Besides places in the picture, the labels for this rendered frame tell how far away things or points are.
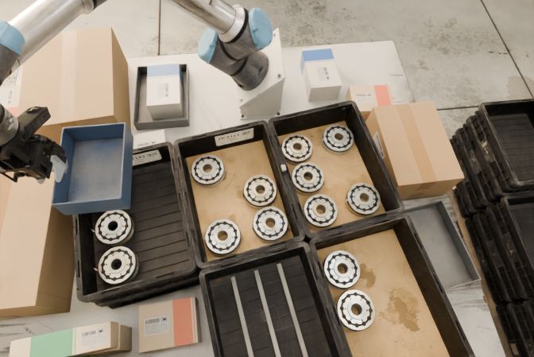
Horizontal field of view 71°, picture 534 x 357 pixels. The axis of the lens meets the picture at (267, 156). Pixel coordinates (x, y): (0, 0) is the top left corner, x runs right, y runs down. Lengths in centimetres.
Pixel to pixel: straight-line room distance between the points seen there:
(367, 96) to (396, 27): 153
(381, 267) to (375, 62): 90
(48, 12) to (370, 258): 103
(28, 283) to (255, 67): 92
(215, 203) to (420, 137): 71
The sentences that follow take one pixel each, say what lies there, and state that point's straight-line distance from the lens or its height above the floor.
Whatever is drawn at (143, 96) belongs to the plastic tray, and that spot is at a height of 70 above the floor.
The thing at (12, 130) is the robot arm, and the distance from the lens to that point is 81.
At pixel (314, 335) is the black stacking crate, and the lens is 111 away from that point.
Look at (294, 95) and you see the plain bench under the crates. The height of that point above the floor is 70.
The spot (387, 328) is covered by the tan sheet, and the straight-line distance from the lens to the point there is 115.
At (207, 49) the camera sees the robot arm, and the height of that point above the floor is 103.
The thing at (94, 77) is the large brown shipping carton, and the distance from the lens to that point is 142.
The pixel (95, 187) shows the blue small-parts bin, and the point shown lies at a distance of 100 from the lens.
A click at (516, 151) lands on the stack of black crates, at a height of 49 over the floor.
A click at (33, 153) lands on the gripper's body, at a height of 126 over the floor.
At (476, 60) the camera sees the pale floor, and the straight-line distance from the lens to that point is 299.
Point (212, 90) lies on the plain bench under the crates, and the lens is 155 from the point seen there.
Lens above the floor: 192
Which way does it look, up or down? 63 degrees down
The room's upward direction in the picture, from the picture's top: 4 degrees clockwise
